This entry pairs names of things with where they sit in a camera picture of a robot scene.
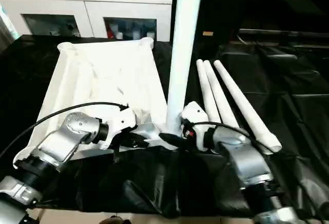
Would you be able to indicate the white plastic table leg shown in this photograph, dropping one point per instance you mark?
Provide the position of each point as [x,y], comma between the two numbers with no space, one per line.
[221,98]
[205,90]
[184,44]
[247,108]

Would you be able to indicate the white plastic table top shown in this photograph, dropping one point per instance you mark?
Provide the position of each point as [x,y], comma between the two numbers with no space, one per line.
[103,80]

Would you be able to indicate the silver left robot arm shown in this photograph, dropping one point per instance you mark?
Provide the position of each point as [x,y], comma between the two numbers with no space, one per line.
[61,139]

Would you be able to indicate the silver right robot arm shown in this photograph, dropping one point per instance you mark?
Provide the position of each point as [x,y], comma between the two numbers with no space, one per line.
[252,167]

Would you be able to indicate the black plastic table mat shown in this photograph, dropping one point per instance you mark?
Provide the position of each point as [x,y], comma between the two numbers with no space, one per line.
[288,90]

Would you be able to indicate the small tan tag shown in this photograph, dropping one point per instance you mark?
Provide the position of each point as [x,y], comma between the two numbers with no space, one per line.
[207,33]

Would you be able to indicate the black flat bar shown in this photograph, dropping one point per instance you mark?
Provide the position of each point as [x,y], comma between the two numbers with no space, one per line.
[288,35]

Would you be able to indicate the white glass-door cabinet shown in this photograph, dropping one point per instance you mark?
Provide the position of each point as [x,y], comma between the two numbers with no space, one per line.
[77,3]

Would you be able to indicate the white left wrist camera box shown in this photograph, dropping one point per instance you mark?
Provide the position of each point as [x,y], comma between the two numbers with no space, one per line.
[119,121]

